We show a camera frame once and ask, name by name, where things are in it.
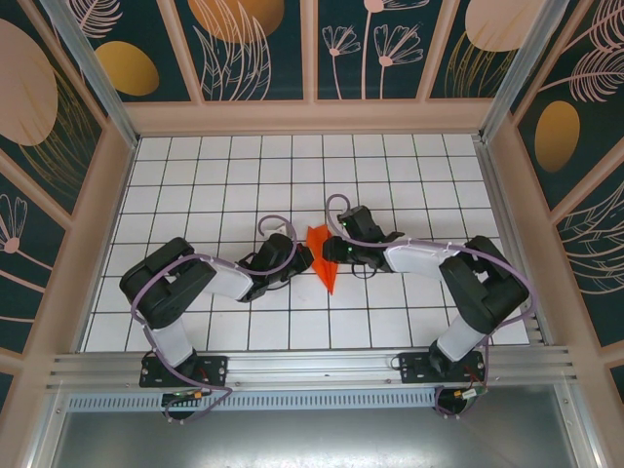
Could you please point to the orange paper sheet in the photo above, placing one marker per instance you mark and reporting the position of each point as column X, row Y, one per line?
column 324, row 273

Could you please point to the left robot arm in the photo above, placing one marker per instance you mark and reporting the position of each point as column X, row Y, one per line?
column 226, row 283

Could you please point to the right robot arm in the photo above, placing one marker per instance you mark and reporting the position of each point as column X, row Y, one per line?
column 414, row 258

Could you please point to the grey metal sheet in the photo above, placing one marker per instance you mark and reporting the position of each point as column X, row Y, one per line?
column 312, row 439

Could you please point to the small circuit board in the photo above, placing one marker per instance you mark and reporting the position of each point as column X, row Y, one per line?
column 183, row 397
column 470, row 393

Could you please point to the teal panel with pink flowers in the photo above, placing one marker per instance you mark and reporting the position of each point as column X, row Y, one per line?
column 370, row 49

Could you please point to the teal panel with orange circle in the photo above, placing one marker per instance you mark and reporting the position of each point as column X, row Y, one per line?
column 234, row 49

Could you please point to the teal panel with pink circle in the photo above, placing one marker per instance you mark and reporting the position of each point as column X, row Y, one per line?
column 482, row 49

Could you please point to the teal panel with pink leaves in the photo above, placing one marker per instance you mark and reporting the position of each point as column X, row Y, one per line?
column 595, row 263

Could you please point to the teal panel with gold oval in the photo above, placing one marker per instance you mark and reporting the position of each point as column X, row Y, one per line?
column 127, row 68

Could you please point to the teal panel with gold ellipse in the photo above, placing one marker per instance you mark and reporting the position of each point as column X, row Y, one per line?
column 575, row 107

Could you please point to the teal panel with single flower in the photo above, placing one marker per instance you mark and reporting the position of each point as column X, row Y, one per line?
column 19, row 253

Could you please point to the teal panel with pink oval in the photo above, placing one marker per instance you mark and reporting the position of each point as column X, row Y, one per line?
column 29, row 97

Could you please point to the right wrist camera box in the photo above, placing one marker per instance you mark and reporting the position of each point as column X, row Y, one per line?
column 339, row 251

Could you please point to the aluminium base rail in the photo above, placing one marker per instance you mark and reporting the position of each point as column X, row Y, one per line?
column 312, row 365

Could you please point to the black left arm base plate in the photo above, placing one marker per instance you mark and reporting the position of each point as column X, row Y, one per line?
column 214, row 370

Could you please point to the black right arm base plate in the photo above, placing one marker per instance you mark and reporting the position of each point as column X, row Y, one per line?
column 414, row 368

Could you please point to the aluminium side rail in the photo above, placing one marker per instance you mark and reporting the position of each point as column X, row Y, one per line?
column 512, row 234

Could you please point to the aluminium frame post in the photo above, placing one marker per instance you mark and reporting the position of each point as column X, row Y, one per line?
column 97, row 73
column 512, row 73

